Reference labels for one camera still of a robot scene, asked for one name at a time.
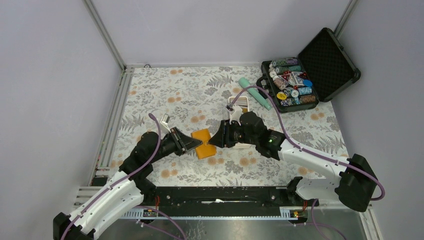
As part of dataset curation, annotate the white plastic tray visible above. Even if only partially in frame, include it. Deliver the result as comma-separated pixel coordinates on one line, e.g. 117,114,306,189
228,96,251,149

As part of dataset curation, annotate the black poker chip case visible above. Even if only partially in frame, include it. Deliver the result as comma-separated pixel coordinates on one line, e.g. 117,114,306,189
256,27,361,113

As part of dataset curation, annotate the floral table mat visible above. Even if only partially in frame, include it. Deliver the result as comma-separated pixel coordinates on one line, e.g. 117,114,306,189
109,66,348,186

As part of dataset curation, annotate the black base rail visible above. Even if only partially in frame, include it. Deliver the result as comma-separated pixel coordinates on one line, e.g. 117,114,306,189
141,186,313,218

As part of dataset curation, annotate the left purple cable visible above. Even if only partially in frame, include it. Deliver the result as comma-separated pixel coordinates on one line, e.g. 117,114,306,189
60,112,188,240

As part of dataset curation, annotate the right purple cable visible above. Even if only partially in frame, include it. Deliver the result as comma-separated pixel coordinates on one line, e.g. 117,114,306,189
225,85,386,240

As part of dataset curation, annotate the mint green handle tool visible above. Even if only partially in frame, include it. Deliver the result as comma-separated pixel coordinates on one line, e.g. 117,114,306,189
238,77,272,110

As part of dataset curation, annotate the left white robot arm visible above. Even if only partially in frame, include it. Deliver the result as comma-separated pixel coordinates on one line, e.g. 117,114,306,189
53,127,203,240

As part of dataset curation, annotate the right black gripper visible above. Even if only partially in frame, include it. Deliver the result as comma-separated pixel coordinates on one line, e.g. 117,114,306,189
208,119,258,149

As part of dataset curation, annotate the orange leather card holder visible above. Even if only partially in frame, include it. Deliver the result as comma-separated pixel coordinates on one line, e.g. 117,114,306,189
191,128,217,160

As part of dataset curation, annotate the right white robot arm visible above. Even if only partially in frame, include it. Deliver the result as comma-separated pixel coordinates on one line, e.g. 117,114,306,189
208,111,378,212

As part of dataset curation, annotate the purple cable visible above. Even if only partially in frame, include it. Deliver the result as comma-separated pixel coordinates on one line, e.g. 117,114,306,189
225,85,386,240
60,112,188,240

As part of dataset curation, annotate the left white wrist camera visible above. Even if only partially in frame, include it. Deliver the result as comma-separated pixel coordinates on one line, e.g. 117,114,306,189
159,113,171,134

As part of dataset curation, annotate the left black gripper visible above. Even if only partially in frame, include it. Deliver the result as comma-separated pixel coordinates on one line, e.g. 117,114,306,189
149,127,203,164

